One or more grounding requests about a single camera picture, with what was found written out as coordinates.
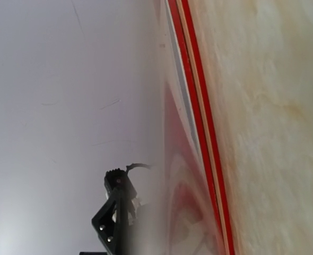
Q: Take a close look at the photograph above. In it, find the red wooden picture frame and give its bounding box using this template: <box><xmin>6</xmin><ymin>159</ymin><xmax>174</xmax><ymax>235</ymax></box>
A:
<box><xmin>154</xmin><ymin>1</ymin><xmax>235</xmax><ymax>254</ymax></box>

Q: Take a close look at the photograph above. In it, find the clear acrylic sheet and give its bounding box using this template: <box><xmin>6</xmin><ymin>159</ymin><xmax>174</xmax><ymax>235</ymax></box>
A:
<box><xmin>160</xmin><ymin>1</ymin><xmax>205</xmax><ymax>174</ymax></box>

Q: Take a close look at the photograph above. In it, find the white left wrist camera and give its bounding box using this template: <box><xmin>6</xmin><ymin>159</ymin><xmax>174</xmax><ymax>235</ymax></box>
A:
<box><xmin>104</xmin><ymin>168</ymin><xmax>137</xmax><ymax>210</ymax></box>

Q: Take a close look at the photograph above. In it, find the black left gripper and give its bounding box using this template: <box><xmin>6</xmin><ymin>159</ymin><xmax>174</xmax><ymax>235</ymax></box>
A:
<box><xmin>91</xmin><ymin>187</ymin><xmax>157</xmax><ymax>255</ymax></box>

